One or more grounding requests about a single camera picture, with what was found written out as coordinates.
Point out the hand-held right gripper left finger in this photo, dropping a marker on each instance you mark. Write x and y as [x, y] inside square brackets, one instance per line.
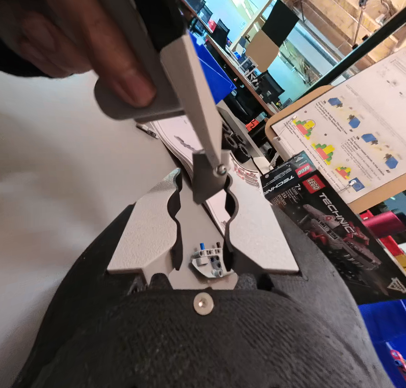
[149, 232]

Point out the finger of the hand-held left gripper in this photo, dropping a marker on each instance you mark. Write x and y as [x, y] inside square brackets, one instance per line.
[204, 184]
[193, 92]

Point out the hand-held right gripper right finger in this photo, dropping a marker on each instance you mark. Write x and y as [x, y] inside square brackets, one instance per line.
[260, 235]

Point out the small grey toy pin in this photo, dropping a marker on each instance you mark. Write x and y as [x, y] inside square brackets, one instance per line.
[221, 169]

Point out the white toy brick assembly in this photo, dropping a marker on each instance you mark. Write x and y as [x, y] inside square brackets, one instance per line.
[206, 262]

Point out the white desk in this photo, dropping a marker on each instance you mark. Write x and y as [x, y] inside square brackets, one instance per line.
[47, 188]

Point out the person's left hand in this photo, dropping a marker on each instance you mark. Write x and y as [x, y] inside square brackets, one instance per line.
[63, 29]

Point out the blue plastic bin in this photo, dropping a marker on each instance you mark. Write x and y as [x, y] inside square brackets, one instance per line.
[380, 330]
[212, 73]

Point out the red sticker sheet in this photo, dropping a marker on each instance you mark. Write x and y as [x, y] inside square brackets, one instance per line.
[247, 175]

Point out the open instruction booklet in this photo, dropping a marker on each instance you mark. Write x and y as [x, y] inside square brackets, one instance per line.
[173, 134]

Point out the long wooden table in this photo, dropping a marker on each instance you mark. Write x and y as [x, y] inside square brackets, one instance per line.
[236, 69]

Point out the black toy gears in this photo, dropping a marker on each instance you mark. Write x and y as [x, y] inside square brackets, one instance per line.
[234, 140]

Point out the grey tray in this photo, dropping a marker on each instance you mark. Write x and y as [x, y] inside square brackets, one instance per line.
[250, 140]

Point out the black toy set box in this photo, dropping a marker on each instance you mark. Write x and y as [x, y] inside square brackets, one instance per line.
[333, 235]

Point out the black office chair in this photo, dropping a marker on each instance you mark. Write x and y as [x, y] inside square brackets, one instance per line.
[269, 88]

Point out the cardboard panel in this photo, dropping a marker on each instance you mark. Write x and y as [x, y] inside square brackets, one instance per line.
[261, 54]

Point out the black panel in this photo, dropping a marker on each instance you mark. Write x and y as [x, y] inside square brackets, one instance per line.
[279, 23]

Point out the red toy bricks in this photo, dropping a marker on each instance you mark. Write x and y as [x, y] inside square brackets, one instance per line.
[380, 226]

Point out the wooden board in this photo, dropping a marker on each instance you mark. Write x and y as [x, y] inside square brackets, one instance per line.
[377, 197]

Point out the black metal pole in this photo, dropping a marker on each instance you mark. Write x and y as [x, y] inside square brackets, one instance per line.
[349, 61]

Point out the printed instruction sheet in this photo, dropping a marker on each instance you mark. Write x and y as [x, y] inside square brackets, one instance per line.
[364, 108]

